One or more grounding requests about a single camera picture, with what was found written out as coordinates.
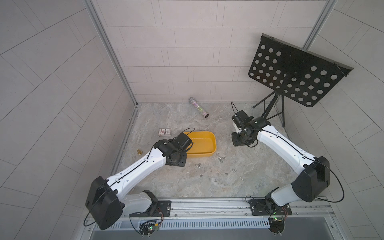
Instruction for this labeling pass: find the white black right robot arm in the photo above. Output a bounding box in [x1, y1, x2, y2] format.
[232, 112, 334, 211]

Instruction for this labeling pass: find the black perforated music stand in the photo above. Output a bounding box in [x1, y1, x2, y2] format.
[248, 34, 353, 108]

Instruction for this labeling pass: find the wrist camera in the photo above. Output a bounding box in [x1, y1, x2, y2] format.
[232, 110, 254, 130]
[175, 133, 193, 152]

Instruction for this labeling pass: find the silver screw cluster screw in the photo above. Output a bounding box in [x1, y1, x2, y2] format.
[217, 154, 226, 163]

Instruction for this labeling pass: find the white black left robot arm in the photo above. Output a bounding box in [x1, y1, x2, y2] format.
[85, 134, 193, 230]

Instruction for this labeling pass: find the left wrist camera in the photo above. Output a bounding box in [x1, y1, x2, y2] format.
[175, 133, 193, 152]

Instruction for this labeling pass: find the playing card box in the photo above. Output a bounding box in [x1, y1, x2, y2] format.
[158, 128, 172, 137]

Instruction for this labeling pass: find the rhinestone silver microphone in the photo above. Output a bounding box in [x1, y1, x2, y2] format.
[189, 98, 209, 118]

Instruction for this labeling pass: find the right green circuit board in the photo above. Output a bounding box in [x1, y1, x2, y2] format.
[268, 217, 285, 235]

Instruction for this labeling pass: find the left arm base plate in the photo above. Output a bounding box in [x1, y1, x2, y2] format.
[129, 201, 172, 218]

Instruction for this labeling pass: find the yellow plastic storage box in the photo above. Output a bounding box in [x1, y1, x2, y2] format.
[184, 131, 217, 159]

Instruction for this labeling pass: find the aluminium rail frame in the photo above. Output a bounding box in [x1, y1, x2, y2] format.
[75, 197, 347, 240]

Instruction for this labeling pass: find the green circuit board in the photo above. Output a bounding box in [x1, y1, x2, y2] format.
[268, 217, 285, 235]
[139, 220, 160, 237]

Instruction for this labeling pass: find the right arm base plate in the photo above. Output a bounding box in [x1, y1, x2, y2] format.
[247, 199, 292, 217]

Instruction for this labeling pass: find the left green circuit board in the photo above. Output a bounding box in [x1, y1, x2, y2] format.
[139, 220, 160, 237]

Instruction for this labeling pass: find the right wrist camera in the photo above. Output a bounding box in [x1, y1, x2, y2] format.
[232, 110, 254, 130]

